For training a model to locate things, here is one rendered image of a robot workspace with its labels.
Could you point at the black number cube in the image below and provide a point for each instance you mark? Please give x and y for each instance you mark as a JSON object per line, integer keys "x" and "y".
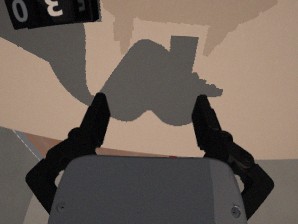
{"x": 59, "y": 11}
{"x": 23, "y": 13}

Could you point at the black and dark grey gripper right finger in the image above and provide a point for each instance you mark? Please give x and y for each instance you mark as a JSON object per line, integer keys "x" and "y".
{"x": 218, "y": 144}

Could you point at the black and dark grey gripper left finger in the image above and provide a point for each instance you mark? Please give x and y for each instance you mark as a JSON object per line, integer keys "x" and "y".
{"x": 81, "y": 141}

